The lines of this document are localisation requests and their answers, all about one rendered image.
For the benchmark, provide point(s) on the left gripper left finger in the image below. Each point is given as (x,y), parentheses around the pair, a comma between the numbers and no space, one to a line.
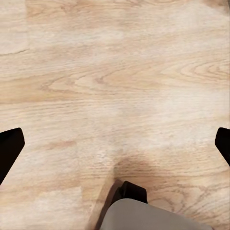
(11,144)

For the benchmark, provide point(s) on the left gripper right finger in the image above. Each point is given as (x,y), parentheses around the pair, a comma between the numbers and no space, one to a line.
(222,142)

